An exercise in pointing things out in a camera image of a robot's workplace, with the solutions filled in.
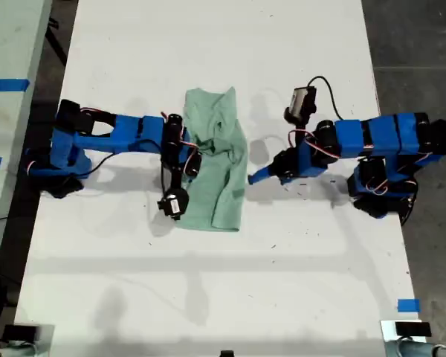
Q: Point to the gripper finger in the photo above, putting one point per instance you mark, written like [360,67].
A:
[262,175]
[286,180]

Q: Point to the pale green T-shirt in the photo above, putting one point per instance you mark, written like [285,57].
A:
[223,178]

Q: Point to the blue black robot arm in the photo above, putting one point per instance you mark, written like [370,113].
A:
[386,134]
[134,134]

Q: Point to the blue tape square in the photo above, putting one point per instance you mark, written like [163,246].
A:
[409,305]

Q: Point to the silver mounting plate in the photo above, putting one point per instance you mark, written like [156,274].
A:
[46,342]
[388,329]

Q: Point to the small black clamp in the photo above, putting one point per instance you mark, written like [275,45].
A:
[226,353]

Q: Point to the black stand leg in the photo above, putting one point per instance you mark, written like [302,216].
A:
[55,41]

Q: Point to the small black box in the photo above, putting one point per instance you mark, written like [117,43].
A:
[412,328]
[20,332]

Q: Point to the long blue tape strip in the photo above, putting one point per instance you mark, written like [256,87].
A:
[7,85]

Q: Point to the pale side table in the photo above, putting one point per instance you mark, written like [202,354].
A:
[7,37]

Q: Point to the black camera stalk gripper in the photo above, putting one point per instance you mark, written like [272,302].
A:
[175,178]
[302,134]

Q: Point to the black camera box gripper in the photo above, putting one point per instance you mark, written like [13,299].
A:
[174,204]
[301,100]

